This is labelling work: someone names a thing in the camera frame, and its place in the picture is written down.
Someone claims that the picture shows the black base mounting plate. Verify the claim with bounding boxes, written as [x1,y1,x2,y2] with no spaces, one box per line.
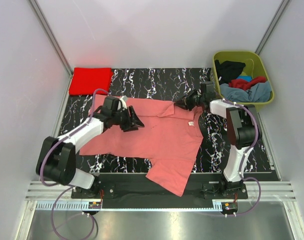
[40,172,281,210]

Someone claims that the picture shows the aluminium corner post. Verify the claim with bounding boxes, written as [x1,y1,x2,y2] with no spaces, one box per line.
[255,0,291,55]
[26,0,75,77]

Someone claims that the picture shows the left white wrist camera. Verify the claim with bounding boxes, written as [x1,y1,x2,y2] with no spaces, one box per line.
[118,95,128,111]

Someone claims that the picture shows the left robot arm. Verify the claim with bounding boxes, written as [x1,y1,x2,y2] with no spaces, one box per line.
[35,96,144,198]

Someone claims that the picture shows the bright blue garment in bin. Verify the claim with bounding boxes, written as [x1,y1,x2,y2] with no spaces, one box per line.
[237,75,252,82]

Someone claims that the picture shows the grey blue garment in bin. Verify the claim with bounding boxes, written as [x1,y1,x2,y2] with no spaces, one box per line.
[220,82,272,103]

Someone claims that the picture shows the left aluminium corner post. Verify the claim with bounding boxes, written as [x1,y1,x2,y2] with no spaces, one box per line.
[26,0,75,77]

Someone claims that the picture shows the right aluminium corner post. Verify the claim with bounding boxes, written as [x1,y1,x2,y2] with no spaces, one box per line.
[255,0,291,55]

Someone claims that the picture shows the black garment in bin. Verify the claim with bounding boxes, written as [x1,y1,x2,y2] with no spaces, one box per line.
[214,59,246,84]

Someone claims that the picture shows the folded red t shirt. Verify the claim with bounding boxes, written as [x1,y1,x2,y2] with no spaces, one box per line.
[69,67,113,96]

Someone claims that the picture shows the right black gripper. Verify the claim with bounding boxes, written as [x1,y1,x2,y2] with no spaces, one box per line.
[174,89,205,112]

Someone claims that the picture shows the aluminium frame rail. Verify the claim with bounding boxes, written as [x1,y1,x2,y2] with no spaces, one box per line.
[25,181,296,212]

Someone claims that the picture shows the olive green plastic bin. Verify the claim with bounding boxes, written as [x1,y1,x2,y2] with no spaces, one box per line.
[211,50,275,110]

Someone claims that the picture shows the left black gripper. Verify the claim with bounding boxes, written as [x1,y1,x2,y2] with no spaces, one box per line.
[112,106,144,132]

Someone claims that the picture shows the dark red garment in bin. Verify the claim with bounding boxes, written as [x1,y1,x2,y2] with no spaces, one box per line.
[228,76,267,91]

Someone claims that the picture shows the pink t shirt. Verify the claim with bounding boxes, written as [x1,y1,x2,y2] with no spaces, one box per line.
[79,98,203,197]

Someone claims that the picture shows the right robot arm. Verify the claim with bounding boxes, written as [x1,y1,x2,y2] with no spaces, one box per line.
[174,81,262,199]

